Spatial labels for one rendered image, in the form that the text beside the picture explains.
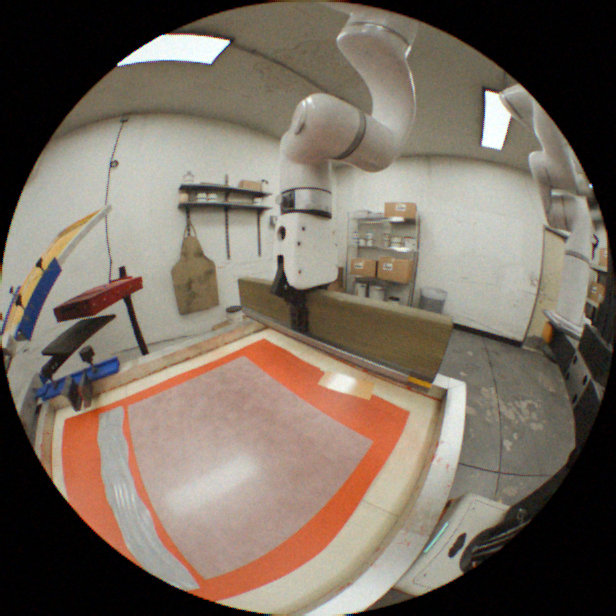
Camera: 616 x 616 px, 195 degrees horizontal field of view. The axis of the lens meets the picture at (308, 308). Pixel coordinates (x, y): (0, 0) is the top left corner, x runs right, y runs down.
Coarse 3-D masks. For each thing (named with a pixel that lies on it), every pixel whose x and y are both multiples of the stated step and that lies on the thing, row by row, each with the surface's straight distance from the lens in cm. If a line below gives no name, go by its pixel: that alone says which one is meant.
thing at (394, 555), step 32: (160, 352) 51; (192, 352) 50; (320, 352) 45; (96, 384) 54; (448, 384) 39; (448, 416) 33; (448, 448) 29; (448, 480) 27; (416, 512) 24; (384, 544) 25; (416, 544) 24; (352, 576) 25; (384, 576) 24; (320, 608) 24; (352, 608) 25
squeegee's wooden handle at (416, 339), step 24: (240, 288) 42; (264, 288) 34; (312, 288) 27; (264, 312) 36; (288, 312) 30; (312, 312) 26; (336, 312) 23; (360, 312) 22; (384, 312) 20; (408, 312) 20; (432, 312) 22; (336, 336) 25; (360, 336) 23; (384, 336) 21; (408, 336) 21; (432, 336) 20; (384, 360) 23; (408, 360) 22; (432, 360) 21
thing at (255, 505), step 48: (240, 432) 31; (288, 432) 30; (336, 432) 30; (384, 432) 31; (144, 480) 34; (192, 480) 30; (240, 480) 28; (288, 480) 27; (336, 480) 27; (96, 528) 40; (192, 528) 29; (240, 528) 26; (288, 528) 25; (336, 528) 26; (192, 576) 30; (240, 576) 27
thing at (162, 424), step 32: (256, 352) 47; (288, 352) 45; (160, 384) 46; (192, 384) 42; (224, 384) 39; (256, 384) 37; (288, 384) 37; (96, 416) 50; (128, 416) 43; (160, 416) 39; (192, 416) 36; (224, 416) 34; (64, 448) 52; (96, 448) 44; (128, 448) 38; (160, 448) 35; (192, 448) 32; (64, 480) 49; (96, 480) 41
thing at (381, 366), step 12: (252, 312) 38; (276, 324) 31; (300, 336) 27; (312, 336) 27; (324, 348) 25; (336, 348) 24; (348, 348) 24; (360, 360) 23; (372, 360) 22; (384, 372) 22; (396, 372) 22; (408, 372) 22
